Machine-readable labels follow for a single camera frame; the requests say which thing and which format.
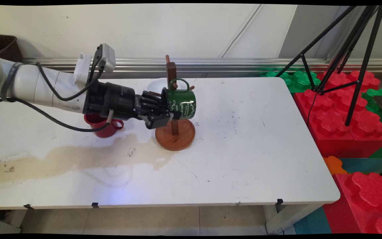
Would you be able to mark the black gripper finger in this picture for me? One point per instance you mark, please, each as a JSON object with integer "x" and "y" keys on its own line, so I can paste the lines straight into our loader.
{"x": 158, "y": 120}
{"x": 154, "y": 101}

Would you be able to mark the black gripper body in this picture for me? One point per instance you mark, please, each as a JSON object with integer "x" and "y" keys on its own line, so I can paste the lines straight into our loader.
{"x": 114, "y": 101}

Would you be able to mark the green enamel mug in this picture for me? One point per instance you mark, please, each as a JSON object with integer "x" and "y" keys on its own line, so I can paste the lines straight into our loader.
{"x": 184, "y": 104}

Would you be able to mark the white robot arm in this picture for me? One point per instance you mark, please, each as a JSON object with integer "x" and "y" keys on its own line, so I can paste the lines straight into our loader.
{"x": 28, "y": 86}

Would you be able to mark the white bowl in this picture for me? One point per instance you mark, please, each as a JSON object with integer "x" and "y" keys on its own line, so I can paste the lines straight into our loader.
{"x": 154, "y": 87}

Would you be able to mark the wooden mug tree stand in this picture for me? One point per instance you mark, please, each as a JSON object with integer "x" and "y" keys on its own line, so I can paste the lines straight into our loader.
{"x": 174, "y": 137}

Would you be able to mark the red ceramic mug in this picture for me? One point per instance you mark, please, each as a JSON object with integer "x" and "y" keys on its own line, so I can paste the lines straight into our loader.
{"x": 104, "y": 131}

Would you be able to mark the black table edge clip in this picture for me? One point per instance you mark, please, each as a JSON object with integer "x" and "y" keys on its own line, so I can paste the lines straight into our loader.
{"x": 95, "y": 205}
{"x": 28, "y": 206}
{"x": 279, "y": 203}

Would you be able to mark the brown wicker basket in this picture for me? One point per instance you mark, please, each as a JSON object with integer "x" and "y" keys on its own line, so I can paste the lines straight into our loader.
{"x": 7, "y": 48}

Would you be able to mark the green studded block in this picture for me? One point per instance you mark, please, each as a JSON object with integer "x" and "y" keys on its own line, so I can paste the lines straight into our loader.
{"x": 297, "y": 81}
{"x": 371, "y": 104}

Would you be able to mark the white table leg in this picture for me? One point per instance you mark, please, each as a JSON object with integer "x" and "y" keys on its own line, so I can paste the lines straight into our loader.
{"x": 287, "y": 219}

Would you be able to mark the large red studded block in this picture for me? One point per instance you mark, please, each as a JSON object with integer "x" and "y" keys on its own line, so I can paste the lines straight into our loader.
{"x": 337, "y": 129}

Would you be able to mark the orange foam block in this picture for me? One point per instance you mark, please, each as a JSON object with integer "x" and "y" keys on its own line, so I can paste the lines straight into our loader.
{"x": 334, "y": 165}

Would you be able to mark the teal floor mat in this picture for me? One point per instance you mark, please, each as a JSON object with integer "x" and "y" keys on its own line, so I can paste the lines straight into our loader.
{"x": 312, "y": 222}

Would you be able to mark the black tripod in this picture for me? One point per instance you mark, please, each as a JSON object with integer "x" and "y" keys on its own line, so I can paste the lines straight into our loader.
{"x": 354, "y": 36}

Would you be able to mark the teal foam block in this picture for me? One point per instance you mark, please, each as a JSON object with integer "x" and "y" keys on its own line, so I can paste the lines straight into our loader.
{"x": 363, "y": 165}

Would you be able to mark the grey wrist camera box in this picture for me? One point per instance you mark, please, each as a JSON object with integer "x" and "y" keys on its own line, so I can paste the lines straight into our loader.
{"x": 106, "y": 58}

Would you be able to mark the aluminium wall rail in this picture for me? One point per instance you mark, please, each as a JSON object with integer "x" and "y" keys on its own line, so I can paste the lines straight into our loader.
{"x": 244, "y": 64}

